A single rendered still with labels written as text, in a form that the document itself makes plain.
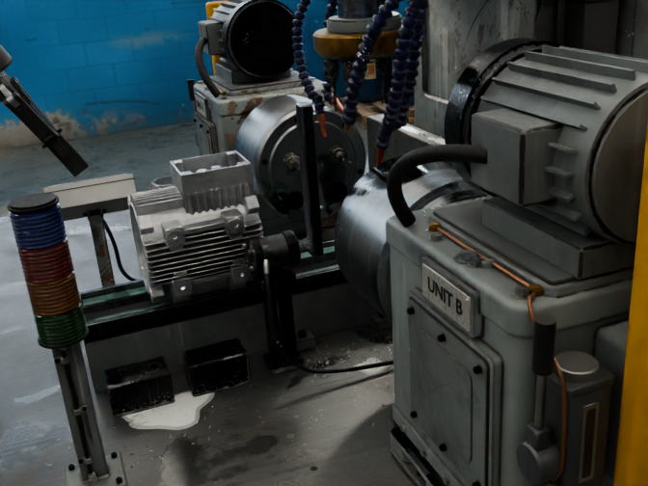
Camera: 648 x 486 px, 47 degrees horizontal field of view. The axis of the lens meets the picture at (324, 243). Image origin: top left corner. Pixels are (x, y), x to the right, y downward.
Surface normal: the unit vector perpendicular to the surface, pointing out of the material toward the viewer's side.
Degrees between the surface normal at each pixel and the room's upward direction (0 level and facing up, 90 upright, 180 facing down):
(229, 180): 90
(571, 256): 90
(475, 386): 90
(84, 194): 52
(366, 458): 0
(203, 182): 90
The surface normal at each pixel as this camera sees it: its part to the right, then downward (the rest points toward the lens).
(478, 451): -0.93, 0.20
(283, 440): -0.07, -0.92
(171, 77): 0.32, 0.34
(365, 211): -0.79, -0.38
